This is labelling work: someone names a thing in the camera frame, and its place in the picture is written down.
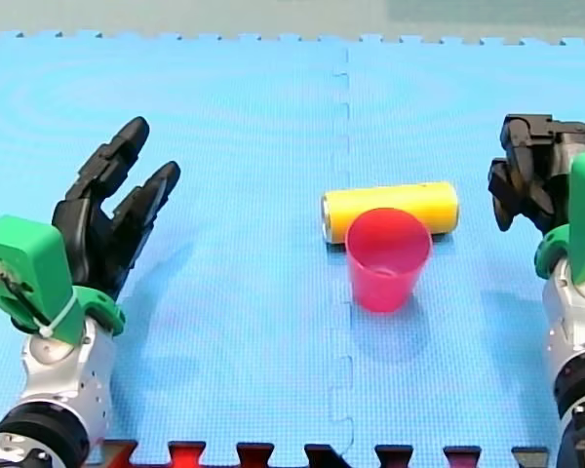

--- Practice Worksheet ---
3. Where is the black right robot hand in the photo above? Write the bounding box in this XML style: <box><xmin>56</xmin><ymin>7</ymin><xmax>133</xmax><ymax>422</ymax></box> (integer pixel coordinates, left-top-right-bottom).
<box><xmin>487</xmin><ymin>113</ymin><xmax>585</xmax><ymax>237</ymax></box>

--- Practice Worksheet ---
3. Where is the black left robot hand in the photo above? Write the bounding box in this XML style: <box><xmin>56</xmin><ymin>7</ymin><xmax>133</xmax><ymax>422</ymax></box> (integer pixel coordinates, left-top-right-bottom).
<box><xmin>52</xmin><ymin>115</ymin><xmax>182</xmax><ymax>299</ymax></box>

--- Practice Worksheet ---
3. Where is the yellow drink can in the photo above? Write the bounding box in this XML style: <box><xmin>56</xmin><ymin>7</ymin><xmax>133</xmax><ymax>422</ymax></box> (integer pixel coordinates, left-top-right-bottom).
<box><xmin>320</xmin><ymin>180</ymin><xmax>460</xmax><ymax>244</ymax></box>

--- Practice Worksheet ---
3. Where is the pink plastic cup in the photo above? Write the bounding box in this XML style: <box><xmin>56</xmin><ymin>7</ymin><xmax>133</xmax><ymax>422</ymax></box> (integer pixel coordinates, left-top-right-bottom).
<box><xmin>345</xmin><ymin>207</ymin><xmax>433</xmax><ymax>314</ymax></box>

